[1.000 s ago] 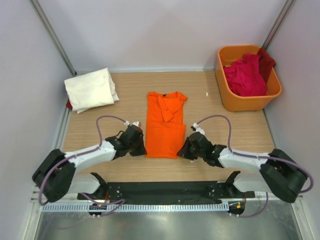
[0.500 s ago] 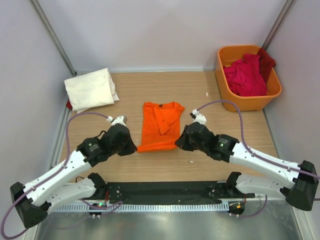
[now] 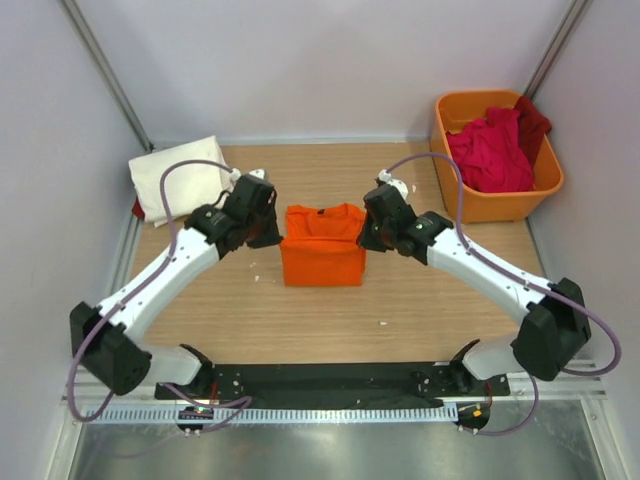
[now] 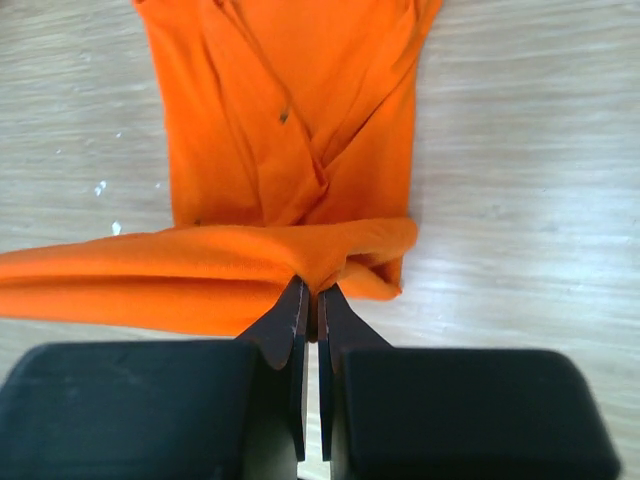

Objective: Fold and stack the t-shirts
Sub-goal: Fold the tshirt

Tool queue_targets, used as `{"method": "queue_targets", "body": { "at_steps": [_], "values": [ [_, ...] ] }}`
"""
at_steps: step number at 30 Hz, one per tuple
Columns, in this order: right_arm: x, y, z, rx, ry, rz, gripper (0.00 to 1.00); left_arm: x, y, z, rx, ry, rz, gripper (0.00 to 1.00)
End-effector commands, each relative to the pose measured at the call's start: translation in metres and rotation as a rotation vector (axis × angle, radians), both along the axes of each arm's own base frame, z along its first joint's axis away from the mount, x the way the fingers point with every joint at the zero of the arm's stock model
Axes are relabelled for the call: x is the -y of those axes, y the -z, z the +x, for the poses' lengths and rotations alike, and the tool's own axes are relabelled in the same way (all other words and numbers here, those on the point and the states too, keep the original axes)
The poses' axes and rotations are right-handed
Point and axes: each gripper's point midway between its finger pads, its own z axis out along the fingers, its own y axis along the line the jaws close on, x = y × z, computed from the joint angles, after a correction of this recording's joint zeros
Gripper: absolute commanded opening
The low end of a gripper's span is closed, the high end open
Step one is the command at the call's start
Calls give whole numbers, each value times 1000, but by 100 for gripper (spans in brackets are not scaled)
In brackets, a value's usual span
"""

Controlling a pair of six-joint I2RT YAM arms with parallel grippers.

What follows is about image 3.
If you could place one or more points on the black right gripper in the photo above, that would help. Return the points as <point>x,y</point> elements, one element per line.
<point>367,241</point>

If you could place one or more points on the aluminium frame post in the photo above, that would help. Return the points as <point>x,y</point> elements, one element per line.
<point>97,56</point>
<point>567,27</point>

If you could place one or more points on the right aluminium frame post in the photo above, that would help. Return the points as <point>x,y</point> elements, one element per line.
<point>567,27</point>

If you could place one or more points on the white slotted cable duct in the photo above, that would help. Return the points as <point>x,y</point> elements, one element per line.
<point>188,414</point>

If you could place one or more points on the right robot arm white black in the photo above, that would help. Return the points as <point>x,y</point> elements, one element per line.
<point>552,327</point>

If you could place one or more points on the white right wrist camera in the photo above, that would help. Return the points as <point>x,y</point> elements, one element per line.
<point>386,177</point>

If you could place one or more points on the left aluminium frame post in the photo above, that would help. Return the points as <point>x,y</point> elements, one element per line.
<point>97,56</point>

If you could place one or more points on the magenta t shirt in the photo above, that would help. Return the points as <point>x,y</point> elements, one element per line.
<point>488,155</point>

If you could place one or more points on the orange t shirt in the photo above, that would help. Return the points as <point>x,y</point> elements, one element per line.
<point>321,249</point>

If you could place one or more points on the folded white t shirt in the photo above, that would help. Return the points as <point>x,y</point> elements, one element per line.
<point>187,187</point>

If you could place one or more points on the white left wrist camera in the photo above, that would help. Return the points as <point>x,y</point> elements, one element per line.
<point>259,173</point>

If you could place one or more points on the folded red shirt under white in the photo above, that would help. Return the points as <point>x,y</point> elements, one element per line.
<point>137,210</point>

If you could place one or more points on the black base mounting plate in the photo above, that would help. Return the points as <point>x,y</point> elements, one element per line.
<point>342,386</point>

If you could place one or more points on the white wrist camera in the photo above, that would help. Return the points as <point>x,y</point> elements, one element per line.
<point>259,173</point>
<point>386,177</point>

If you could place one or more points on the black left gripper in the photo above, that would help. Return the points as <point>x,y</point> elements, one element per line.
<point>272,237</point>

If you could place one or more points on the dark red t shirt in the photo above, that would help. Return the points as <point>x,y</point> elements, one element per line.
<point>532,128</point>

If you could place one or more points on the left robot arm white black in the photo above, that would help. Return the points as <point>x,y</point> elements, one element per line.
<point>109,336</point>

